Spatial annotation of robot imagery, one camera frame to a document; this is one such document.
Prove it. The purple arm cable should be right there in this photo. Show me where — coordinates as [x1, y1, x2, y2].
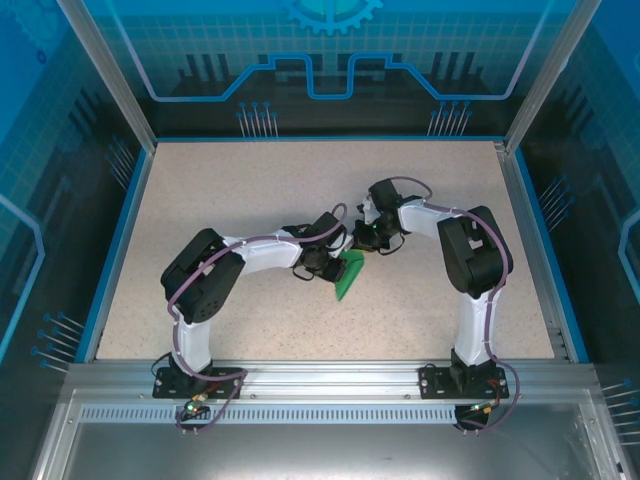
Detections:
[167, 202, 350, 437]
[389, 175, 521, 436]

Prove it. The aluminium frame post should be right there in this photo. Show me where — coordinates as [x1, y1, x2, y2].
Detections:
[502, 0, 606, 154]
[55, 0, 160, 154]

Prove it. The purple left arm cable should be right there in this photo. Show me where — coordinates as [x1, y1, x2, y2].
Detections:
[167, 202, 350, 437]

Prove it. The aluminium side rail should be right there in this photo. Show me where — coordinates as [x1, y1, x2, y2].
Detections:
[492, 141, 576, 364]

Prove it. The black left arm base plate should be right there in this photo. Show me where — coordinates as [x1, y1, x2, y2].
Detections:
[152, 367, 246, 401]

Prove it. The slotted grey cable duct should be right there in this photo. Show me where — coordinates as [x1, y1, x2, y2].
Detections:
[79, 405, 459, 424]

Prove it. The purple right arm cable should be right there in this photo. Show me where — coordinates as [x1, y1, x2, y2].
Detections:
[389, 175, 521, 436]

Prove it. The aluminium mounting rail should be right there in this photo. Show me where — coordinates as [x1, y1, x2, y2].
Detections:
[67, 360, 596, 401]

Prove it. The grey metal sheet panel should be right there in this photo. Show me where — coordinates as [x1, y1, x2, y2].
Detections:
[29, 389, 640, 480]

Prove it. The cable connector with green light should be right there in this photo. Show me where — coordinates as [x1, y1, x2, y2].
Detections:
[182, 394, 209, 419]

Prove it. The blue table edge trim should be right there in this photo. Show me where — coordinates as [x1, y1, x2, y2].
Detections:
[74, 148, 154, 364]
[512, 148, 592, 364]

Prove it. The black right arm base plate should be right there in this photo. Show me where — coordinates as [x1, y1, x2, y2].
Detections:
[418, 363, 511, 401]

